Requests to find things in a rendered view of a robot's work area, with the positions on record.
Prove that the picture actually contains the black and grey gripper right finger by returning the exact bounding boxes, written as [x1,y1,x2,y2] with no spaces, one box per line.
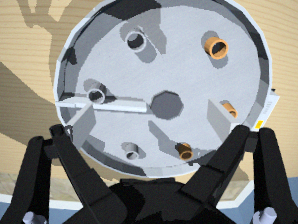
[161,98,298,224]

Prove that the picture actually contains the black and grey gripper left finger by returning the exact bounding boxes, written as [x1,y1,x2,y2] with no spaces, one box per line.
[0,103,129,224]

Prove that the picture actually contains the grey round turning table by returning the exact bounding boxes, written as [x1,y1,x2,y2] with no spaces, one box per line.
[53,0,280,178]

